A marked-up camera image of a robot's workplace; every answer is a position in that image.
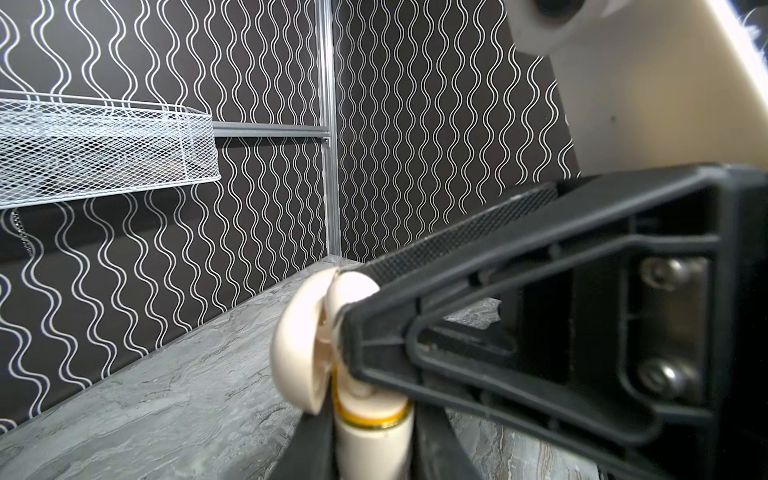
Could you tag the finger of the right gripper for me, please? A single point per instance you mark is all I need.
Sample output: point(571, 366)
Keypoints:
point(512, 205)
point(625, 321)

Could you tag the white wire mesh basket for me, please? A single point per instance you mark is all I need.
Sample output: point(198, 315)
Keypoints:
point(57, 148)

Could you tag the cream earbud charging case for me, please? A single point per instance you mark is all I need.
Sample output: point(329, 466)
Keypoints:
point(372, 426)

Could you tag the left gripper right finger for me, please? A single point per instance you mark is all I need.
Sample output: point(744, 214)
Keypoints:
point(437, 452)

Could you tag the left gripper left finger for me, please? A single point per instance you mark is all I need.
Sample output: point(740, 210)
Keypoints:
point(310, 453)

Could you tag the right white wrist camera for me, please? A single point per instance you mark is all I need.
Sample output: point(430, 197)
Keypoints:
point(649, 84)

